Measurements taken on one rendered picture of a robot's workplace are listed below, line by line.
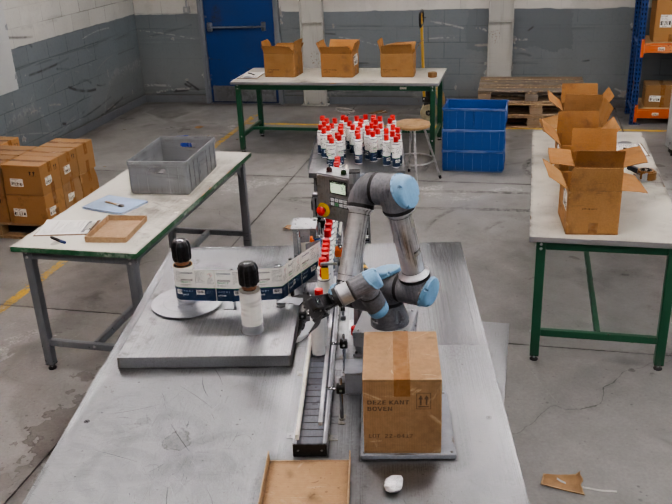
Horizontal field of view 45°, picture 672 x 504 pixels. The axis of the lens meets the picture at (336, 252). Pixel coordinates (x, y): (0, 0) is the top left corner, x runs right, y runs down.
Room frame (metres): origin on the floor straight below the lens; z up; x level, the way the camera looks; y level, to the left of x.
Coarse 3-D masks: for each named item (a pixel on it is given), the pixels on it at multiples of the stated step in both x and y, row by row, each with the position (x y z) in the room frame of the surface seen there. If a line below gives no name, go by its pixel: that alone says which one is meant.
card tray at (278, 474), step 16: (272, 464) 2.07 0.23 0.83; (288, 464) 2.06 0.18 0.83; (304, 464) 2.06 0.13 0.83; (320, 464) 2.06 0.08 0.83; (336, 464) 2.05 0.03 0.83; (272, 480) 1.99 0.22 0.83; (288, 480) 1.99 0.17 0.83; (304, 480) 1.98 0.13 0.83; (320, 480) 1.98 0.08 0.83; (336, 480) 1.98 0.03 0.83; (272, 496) 1.92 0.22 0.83; (288, 496) 1.91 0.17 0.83; (304, 496) 1.91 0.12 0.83; (320, 496) 1.91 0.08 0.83; (336, 496) 1.90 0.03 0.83
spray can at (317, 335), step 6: (318, 330) 2.63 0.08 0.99; (324, 330) 2.65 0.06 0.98; (312, 336) 2.64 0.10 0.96; (318, 336) 2.63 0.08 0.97; (324, 336) 2.65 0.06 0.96; (312, 342) 2.65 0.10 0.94; (318, 342) 2.63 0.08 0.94; (324, 342) 2.65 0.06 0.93; (312, 348) 2.65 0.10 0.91; (318, 348) 2.63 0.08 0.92; (324, 348) 2.65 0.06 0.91; (312, 354) 2.65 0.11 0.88; (318, 354) 2.63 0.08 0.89; (324, 354) 2.64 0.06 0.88
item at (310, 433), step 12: (336, 276) 3.35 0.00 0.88; (312, 360) 2.61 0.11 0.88; (324, 360) 2.61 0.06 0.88; (312, 372) 2.53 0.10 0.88; (312, 384) 2.45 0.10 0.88; (312, 396) 2.37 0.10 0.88; (312, 408) 2.30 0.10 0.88; (324, 408) 2.29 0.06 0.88; (312, 420) 2.23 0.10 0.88; (324, 420) 2.23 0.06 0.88; (300, 432) 2.16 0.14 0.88; (312, 432) 2.16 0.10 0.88; (300, 444) 2.10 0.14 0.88; (312, 444) 2.10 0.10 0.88
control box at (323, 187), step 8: (336, 168) 3.08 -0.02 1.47; (320, 176) 3.03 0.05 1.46; (328, 176) 3.00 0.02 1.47; (336, 176) 2.99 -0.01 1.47; (344, 176) 2.97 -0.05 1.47; (320, 184) 3.03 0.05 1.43; (328, 184) 3.00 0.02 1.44; (320, 192) 3.03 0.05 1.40; (328, 192) 3.00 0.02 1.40; (320, 200) 3.03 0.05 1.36; (328, 200) 3.01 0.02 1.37; (328, 208) 3.01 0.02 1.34; (336, 208) 2.98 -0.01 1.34; (320, 216) 3.03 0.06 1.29; (328, 216) 3.01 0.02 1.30; (336, 216) 2.98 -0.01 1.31; (344, 216) 2.96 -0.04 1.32
